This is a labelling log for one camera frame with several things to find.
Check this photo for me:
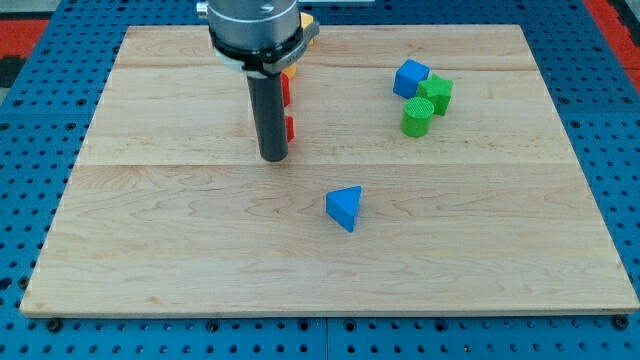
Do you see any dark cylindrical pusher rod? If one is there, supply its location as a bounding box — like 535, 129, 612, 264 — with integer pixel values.
247, 75, 288, 162

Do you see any red block upper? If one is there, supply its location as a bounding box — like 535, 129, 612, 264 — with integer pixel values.
280, 72, 291, 107

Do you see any red block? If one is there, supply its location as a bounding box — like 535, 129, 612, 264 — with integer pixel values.
285, 115, 295, 142
280, 72, 291, 107

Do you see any yellow block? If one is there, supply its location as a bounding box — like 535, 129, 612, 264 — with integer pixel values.
283, 12, 314, 79

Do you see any red block lower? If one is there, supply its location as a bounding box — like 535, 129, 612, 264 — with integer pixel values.
285, 115, 295, 142

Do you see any blue triangular prism block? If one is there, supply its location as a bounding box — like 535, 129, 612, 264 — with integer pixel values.
325, 186, 362, 232

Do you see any blue cube block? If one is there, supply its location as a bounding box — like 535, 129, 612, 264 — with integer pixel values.
392, 59, 431, 99

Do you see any green cylinder block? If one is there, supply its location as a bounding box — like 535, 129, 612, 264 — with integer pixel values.
401, 97, 435, 138

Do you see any green star block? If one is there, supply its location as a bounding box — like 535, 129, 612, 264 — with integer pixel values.
415, 74, 454, 116

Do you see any wooden board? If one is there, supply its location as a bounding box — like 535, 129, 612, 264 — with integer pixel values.
21, 25, 639, 319

